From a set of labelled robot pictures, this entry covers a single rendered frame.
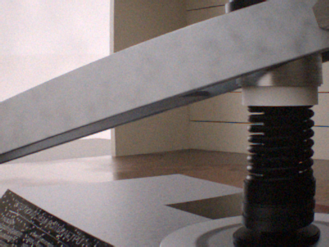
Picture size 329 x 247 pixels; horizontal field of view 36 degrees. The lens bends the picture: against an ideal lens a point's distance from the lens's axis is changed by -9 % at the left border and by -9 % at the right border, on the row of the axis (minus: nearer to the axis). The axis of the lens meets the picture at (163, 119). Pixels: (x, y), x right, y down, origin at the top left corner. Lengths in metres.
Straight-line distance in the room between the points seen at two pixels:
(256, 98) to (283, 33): 0.07
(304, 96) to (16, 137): 0.27
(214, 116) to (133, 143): 1.44
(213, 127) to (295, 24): 8.87
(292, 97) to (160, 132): 8.87
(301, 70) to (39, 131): 0.24
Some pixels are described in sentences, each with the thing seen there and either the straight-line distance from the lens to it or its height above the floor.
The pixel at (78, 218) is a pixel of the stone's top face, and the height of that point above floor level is 0.87.
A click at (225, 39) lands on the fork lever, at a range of 0.41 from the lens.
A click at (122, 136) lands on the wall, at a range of 8.80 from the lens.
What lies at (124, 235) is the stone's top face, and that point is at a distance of 0.60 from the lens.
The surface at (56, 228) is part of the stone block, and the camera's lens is 0.69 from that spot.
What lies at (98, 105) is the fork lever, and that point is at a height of 1.02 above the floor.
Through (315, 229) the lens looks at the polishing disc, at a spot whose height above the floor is 0.90.
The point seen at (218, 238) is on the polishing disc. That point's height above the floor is 0.90.
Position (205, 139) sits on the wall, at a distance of 9.41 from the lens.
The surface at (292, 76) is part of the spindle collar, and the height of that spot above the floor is 1.04.
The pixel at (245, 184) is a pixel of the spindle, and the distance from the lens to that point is 0.45.
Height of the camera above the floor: 1.03
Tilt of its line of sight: 3 degrees down
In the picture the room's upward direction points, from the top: 1 degrees counter-clockwise
